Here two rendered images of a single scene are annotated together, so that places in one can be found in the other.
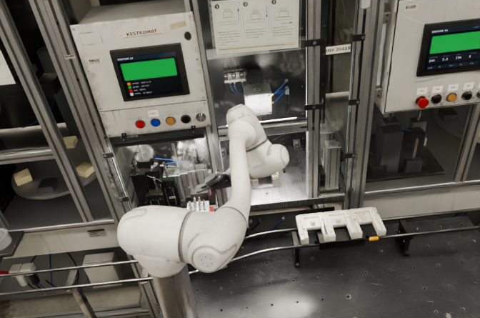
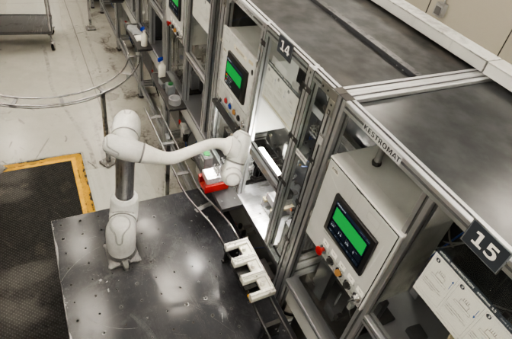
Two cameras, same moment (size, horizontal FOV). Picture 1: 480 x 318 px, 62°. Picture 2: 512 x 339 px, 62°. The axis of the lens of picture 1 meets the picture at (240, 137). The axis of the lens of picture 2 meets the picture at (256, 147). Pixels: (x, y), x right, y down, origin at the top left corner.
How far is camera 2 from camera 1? 1.66 m
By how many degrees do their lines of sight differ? 45
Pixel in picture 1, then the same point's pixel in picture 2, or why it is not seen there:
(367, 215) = (266, 286)
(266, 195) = (257, 213)
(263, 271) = (212, 241)
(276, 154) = (227, 172)
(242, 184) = (176, 153)
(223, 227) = (121, 142)
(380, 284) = (222, 319)
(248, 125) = (229, 143)
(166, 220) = (121, 121)
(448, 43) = (344, 225)
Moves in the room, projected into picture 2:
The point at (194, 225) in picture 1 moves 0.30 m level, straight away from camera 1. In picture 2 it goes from (120, 131) to (176, 115)
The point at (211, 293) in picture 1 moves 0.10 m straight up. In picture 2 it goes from (186, 216) to (187, 206)
